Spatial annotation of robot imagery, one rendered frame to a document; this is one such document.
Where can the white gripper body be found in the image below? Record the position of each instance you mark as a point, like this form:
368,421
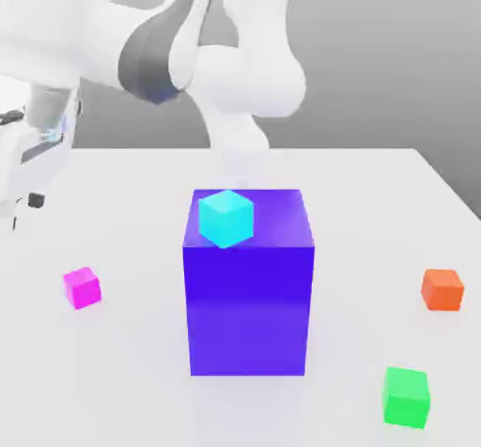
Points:
10,176

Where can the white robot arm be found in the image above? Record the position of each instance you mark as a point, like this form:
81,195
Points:
240,79

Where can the small magenta cube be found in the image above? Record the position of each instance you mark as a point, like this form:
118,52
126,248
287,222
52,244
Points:
82,288

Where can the small cyan cube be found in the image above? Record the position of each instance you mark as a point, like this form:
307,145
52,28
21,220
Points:
225,218

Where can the small orange cube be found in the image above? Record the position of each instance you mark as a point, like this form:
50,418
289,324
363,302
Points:
443,290

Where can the small green cube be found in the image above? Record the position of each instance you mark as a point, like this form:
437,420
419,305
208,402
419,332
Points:
406,398

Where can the large blue box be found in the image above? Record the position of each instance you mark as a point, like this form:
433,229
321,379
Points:
248,311

